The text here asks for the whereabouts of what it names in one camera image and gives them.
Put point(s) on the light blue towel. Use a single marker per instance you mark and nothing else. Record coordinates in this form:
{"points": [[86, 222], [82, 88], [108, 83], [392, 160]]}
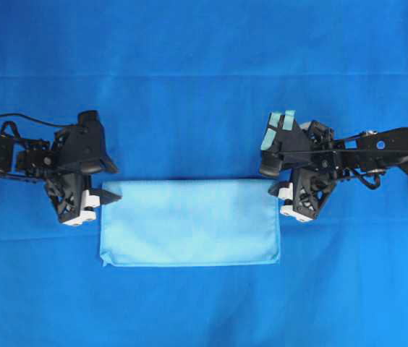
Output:
{"points": [[190, 223]]}

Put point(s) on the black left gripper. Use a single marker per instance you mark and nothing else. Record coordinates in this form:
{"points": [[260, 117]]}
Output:
{"points": [[69, 191]]}

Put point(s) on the taped black right wrist camera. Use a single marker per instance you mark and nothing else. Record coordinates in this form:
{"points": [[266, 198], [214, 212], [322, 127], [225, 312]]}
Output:
{"points": [[285, 145]]}

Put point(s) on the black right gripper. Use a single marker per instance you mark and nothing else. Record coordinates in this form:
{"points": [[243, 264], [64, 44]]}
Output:
{"points": [[306, 192]]}

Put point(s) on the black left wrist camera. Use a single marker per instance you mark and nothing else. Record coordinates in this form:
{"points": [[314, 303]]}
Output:
{"points": [[82, 147]]}

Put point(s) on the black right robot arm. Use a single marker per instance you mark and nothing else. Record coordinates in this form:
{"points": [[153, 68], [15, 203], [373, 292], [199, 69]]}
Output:
{"points": [[368, 155]]}

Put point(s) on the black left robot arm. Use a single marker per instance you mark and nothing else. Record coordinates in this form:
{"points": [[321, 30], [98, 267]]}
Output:
{"points": [[9, 149]]}

